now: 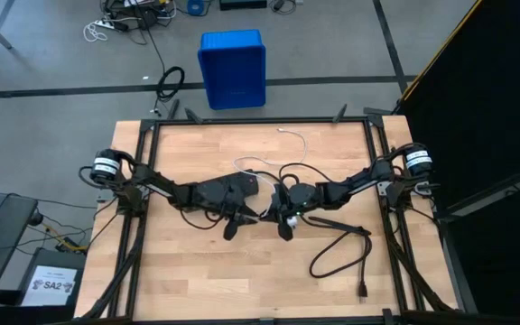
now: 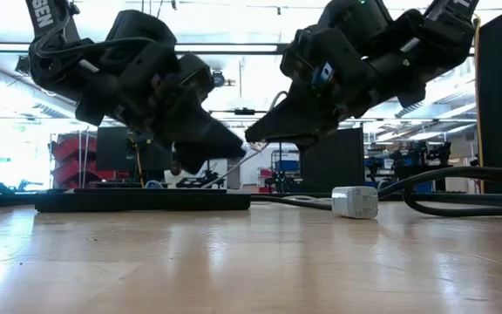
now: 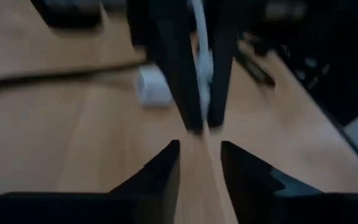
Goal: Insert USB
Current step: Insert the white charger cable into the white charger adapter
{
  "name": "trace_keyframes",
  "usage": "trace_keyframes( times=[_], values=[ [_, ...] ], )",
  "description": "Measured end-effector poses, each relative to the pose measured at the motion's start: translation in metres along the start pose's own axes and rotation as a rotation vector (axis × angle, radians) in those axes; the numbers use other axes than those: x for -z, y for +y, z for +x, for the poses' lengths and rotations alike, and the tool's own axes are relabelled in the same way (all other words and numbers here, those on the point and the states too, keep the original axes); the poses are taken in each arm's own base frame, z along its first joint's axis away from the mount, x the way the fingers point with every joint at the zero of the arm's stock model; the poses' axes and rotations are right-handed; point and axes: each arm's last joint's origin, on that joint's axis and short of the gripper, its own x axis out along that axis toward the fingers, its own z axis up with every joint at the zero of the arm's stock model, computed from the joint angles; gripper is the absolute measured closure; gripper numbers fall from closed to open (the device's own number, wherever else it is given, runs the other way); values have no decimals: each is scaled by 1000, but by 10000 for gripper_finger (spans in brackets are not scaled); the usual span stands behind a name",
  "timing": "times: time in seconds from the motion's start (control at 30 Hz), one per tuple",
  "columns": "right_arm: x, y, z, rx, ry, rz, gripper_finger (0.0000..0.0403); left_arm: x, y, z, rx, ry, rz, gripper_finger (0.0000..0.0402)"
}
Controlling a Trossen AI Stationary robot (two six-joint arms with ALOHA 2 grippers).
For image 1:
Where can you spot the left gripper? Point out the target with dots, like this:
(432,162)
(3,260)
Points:
(224,205)

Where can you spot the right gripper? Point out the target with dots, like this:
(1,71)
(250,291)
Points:
(298,198)

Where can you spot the white USB charger cube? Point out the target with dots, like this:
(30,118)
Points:
(292,221)

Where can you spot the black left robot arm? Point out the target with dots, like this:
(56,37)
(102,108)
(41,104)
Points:
(156,182)

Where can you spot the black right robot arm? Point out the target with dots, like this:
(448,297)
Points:
(355,187)

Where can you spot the blue plastic bin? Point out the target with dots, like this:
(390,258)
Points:
(233,67)

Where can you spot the black floor box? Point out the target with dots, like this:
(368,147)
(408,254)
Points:
(57,256)

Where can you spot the white SA2 label sheet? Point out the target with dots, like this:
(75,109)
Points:
(49,285)

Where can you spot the flat black box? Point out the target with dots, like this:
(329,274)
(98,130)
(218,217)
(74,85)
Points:
(242,4)

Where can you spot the black partition with yellow edge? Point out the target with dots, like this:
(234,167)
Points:
(490,90)

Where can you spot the black table frame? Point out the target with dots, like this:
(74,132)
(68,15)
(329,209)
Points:
(260,121)

